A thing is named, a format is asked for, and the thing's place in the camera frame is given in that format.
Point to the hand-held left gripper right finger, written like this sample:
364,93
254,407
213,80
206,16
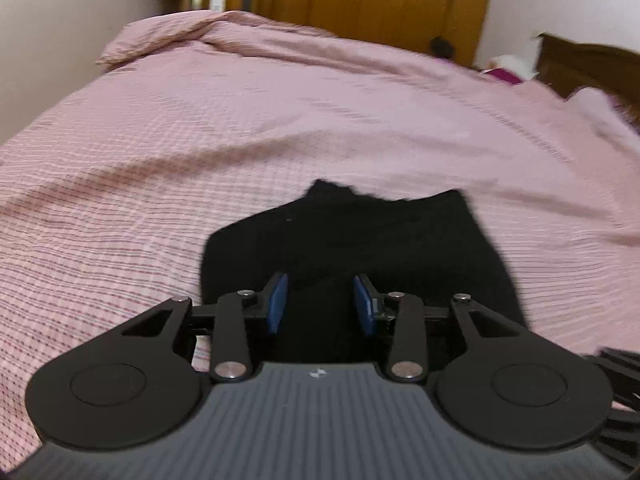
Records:
362,305

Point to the small black bag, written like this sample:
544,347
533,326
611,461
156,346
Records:
443,47

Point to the pink pillow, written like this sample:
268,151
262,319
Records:
602,107

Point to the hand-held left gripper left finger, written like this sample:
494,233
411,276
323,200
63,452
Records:
278,305

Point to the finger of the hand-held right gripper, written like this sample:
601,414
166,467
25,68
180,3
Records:
622,375

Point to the white and magenta plush toy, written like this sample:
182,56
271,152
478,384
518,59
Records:
507,67

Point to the pink checked bedspread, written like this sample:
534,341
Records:
200,140

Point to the wooden wardrobe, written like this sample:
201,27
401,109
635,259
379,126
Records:
395,0

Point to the black garment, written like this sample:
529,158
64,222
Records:
390,240

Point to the dark wooden headboard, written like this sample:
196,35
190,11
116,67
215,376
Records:
582,67

